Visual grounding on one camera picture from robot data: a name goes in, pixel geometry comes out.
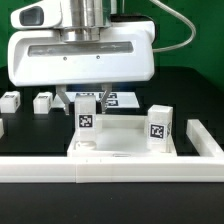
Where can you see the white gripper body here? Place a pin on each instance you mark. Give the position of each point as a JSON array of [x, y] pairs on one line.
[[61, 42]]

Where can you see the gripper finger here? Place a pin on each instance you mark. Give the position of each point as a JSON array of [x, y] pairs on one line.
[[106, 88], [61, 92]]

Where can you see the white square table top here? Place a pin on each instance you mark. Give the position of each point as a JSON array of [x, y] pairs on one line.
[[120, 136]]

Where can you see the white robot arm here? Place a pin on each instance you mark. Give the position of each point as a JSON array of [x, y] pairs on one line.
[[62, 42]]

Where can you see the white block at left edge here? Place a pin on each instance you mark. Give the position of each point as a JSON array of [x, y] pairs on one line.
[[1, 128]]

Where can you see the white L-shaped obstacle fence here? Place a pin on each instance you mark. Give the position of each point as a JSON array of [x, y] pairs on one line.
[[206, 166]]

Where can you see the white marker base plate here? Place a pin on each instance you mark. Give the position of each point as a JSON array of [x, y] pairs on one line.
[[114, 100]]

